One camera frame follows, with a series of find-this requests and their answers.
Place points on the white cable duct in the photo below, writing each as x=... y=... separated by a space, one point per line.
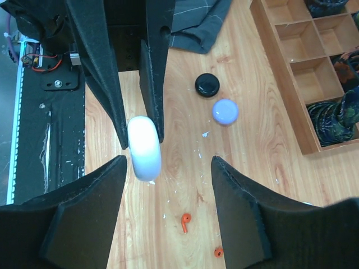
x=15 y=136

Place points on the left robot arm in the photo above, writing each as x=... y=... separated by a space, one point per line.
x=47 y=22

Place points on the black earbud charging case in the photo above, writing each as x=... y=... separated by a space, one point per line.
x=207 y=85

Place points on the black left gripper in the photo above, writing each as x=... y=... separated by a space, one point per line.
x=138 y=30

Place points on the orange earbud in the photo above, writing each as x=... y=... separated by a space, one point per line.
x=219 y=252
x=185 y=219

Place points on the white earbud charging case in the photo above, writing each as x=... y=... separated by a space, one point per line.
x=144 y=148

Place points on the red patterned rolled necktie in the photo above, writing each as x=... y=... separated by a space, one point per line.
x=346 y=68

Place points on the lilac earbud charging case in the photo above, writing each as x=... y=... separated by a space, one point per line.
x=225 y=111

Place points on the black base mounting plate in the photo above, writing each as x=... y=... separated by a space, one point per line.
x=51 y=151

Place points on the grey checked cloth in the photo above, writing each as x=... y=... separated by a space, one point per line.
x=197 y=23

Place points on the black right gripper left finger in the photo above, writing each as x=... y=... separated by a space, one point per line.
x=71 y=227

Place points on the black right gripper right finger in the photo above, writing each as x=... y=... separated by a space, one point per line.
x=260 y=228

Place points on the wooden compartment tray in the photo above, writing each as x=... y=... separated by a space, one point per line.
x=300 y=50

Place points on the green rolled necktie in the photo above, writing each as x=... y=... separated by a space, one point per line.
x=321 y=8

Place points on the dark rolled necktie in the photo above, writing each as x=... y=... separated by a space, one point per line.
x=334 y=121

